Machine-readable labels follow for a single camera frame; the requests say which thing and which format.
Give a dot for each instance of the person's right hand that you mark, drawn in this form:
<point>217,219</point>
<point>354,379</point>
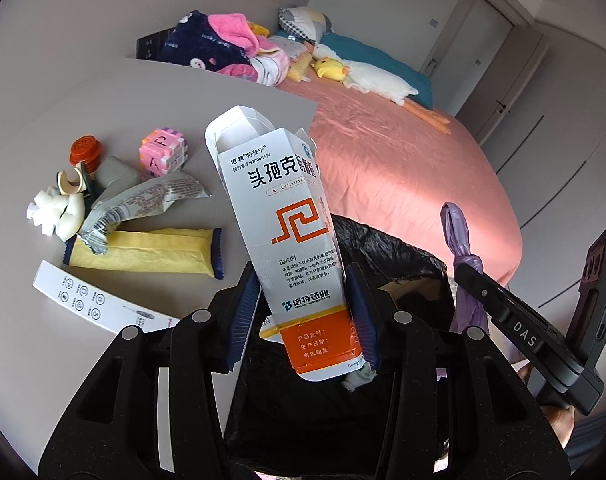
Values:
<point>560,427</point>

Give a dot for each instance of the teal blanket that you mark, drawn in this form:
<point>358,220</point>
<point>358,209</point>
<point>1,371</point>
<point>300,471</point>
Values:
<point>373,52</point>

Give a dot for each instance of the white goose plush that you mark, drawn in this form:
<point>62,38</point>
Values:
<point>378,77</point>

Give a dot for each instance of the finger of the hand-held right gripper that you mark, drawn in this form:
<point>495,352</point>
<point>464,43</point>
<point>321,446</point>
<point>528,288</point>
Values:
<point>483,291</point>

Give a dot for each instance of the checkered pillow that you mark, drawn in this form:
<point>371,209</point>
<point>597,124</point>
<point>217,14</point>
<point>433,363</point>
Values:
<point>303,22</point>

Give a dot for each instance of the teal and cream wall holder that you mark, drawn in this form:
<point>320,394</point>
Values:
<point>68,183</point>

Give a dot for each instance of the purple plastic bag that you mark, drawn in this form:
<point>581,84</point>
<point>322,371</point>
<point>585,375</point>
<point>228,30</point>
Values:
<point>458,240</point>

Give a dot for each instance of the yellow snack packet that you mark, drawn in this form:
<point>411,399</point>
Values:
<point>158,252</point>

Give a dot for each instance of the white and pink folded cloth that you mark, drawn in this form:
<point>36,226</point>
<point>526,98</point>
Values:
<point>270,67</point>

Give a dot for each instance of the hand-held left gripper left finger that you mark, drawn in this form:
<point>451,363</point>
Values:
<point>243,320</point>

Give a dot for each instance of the white foam chunk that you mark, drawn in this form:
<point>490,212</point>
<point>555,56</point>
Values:
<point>35,215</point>

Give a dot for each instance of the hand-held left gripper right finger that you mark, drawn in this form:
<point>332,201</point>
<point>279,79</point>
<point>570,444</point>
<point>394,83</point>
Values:
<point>361,320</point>

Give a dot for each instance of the white curved foam piece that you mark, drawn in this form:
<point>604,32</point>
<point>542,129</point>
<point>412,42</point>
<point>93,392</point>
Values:
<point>68,215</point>

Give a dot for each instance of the silver foil wrapper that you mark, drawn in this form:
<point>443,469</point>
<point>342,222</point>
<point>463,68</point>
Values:
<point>138,200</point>

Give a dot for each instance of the bed with pink sheet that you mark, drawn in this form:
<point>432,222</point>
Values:
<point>408,160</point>

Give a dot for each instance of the navy printed blanket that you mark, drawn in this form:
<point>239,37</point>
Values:
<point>203,45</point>

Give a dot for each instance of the orange ribbed plastic stopper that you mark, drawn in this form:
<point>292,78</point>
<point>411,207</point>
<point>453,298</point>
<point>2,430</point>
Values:
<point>87,149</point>

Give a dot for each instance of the grey paper roll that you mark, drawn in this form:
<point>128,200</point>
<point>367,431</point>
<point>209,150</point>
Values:
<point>117,172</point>

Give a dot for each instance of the white wardrobe door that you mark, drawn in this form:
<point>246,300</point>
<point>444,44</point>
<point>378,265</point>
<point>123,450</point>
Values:
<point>503,85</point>

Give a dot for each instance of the black trash bag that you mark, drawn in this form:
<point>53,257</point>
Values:
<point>383,250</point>

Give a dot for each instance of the pink puzzle cube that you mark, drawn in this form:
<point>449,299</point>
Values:
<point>162,152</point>

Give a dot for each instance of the white and orange medicine box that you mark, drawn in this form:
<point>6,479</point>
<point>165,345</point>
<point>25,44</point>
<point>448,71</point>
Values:
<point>283,200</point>

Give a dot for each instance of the yellow duck plush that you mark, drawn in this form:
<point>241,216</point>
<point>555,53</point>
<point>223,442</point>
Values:
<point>332,69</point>

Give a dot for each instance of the flat white box with icons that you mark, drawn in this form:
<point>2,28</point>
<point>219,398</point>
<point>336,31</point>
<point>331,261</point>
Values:
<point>83,300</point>

